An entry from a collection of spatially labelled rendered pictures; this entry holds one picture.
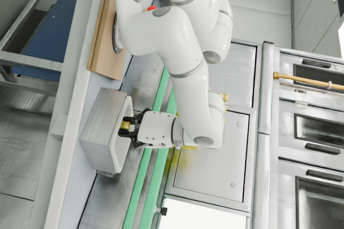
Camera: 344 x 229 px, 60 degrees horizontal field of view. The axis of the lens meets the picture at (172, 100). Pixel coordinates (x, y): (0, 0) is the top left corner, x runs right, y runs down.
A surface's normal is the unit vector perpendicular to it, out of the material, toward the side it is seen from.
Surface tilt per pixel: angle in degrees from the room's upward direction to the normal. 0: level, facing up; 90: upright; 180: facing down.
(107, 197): 90
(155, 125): 107
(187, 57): 62
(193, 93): 94
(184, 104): 116
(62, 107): 90
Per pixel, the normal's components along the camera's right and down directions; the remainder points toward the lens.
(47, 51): 0.05, -0.55
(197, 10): 0.29, 0.72
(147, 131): -0.27, -0.54
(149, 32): -0.40, 0.29
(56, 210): -0.06, -0.03
